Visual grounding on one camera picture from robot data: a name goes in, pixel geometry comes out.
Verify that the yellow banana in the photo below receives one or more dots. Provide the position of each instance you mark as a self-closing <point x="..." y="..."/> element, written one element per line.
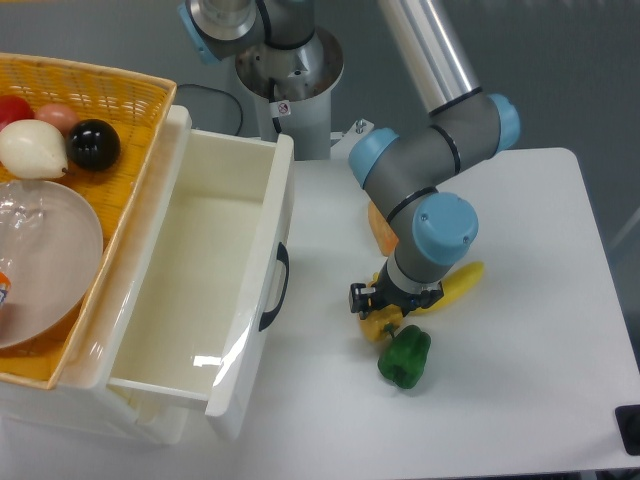
<point x="456" y="285"/>

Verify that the black corner object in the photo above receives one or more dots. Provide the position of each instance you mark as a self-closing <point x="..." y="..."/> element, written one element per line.
<point x="628" y="420"/>

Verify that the red tomato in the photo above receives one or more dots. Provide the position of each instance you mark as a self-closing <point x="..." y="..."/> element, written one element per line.
<point x="14" y="108"/>

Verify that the white pear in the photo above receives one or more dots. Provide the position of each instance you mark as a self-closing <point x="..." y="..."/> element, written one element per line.
<point x="33" y="150"/>

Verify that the yellow bell pepper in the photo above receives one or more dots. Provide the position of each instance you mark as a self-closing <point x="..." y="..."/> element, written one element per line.
<point x="380" y="324"/>

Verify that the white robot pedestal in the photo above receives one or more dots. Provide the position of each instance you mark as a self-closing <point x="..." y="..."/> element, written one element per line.
<point x="291" y="91"/>

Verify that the beige plate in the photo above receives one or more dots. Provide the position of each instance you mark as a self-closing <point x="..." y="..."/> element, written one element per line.
<point x="58" y="264"/>

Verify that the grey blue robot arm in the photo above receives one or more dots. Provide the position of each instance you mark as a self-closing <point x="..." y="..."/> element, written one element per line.
<point x="400" y="176"/>

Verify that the green bell pepper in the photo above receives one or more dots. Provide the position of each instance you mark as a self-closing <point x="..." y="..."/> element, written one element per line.
<point x="403" y="361"/>

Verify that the yellow woven basket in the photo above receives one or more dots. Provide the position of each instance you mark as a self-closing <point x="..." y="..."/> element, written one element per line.
<point x="121" y="114"/>

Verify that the clear plastic bag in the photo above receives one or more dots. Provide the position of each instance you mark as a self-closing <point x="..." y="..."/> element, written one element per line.
<point x="22" y="213"/>

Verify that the white drawer cabinet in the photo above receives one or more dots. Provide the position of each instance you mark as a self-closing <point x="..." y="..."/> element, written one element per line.
<point x="82" y="398"/>

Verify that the black ball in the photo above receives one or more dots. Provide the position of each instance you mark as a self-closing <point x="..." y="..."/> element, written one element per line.
<point x="93" y="145"/>

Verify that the orange fruit piece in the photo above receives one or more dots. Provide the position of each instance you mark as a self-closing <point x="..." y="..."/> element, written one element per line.
<point x="384" y="236"/>

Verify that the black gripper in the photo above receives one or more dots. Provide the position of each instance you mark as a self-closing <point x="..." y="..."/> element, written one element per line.
<point x="384" y="294"/>

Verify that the white open drawer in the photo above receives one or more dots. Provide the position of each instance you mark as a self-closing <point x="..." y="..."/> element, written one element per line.
<point x="216" y="280"/>

